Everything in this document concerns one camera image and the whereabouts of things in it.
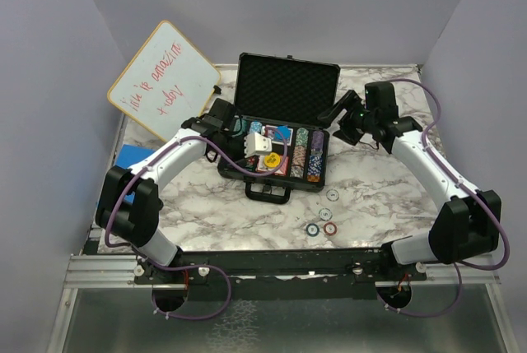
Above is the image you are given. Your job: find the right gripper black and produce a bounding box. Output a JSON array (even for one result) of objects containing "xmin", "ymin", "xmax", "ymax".
[{"xmin": 319, "ymin": 90, "xmax": 377, "ymax": 146}]

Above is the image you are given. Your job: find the red playing card deck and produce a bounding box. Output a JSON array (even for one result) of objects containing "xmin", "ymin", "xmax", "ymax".
[{"xmin": 256, "ymin": 156, "xmax": 289, "ymax": 176}]

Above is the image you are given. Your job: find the yellow big blind button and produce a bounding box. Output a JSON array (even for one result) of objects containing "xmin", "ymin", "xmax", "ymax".
[{"xmin": 263, "ymin": 152, "xmax": 282, "ymax": 169}]

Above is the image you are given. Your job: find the blue round dealer button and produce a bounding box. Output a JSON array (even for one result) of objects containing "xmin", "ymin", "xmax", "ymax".
[{"xmin": 273, "ymin": 126, "xmax": 291, "ymax": 142}]

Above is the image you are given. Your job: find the black poker set case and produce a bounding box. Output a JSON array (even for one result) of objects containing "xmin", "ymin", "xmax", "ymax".
[{"xmin": 217, "ymin": 53, "xmax": 340, "ymax": 204}]

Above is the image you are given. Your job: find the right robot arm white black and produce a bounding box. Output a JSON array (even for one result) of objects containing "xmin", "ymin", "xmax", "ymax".
[{"xmin": 318, "ymin": 81, "xmax": 503, "ymax": 280}]

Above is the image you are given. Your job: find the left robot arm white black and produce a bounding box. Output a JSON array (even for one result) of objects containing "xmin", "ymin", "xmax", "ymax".
[{"xmin": 95, "ymin": 99, "xmax": 243, "ymax": 283}]

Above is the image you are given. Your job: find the blue playing card deck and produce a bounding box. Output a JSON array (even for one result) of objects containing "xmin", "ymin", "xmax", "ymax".
[{"xmin": 263, "ymin": 125, "xmax": 293, "ymax": 146}]

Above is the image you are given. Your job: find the purple blue chip stack row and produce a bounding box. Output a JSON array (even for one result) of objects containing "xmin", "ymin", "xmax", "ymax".
[{"xmin": 307, "ymin": 131, "xmax": 324, "ymax": 182}]

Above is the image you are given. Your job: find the green red chip stack row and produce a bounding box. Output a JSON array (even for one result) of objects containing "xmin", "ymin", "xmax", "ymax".
[{"xmin": 290, "ymin": 128, "xmax": 309, "ymax": 179}]

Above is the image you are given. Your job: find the blue flat sheet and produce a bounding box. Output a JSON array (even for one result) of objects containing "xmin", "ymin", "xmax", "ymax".
[{"xmin": 96, "ymin": 145, "xmax": 162, "ymax": 218}]

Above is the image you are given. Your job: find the white poker chip upper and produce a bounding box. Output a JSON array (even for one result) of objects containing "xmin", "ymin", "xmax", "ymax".
[{"xmin": 326, "ymin": 189, "xmax": 339, "ymax": 202}]

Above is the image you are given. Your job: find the green white poker chip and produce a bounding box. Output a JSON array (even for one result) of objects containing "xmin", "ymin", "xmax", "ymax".
[{"xmin": 319, "ymin": 208, "xmax": 333, "ymax": 221}]

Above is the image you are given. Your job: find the red poker chip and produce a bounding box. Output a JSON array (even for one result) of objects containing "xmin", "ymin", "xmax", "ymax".
[{"xmin": 323, "ymin": 221, "xmax": 338, "ymax": 236}]

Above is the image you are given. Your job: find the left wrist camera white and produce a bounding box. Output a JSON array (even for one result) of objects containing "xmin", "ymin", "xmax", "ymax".
[{"xmin": 244, "ymin": 132, "xmax": 273, "ymax": 158}]

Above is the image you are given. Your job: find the whiteboard with yellow frame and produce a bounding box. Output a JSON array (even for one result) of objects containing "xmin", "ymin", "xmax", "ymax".
[{"xmin": 107, "ymin": 21, "xmax": 221, "ymax": 142}]

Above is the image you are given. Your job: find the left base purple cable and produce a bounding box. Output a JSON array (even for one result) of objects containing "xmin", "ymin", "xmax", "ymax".
[{"xmin": 139, "ymin": 258, "xmax": 234, "ymax": 322}]

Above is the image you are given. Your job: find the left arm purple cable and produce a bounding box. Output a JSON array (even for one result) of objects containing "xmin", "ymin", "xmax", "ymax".
[{"xmin": 103, "ymin": 126, "xmax": 289, "ymax": 251}]

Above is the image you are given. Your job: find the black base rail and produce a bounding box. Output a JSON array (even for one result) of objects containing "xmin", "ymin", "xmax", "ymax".
[{"xmin": 134, "ymin": 248, "xmax": 427, "ymax": 301}]

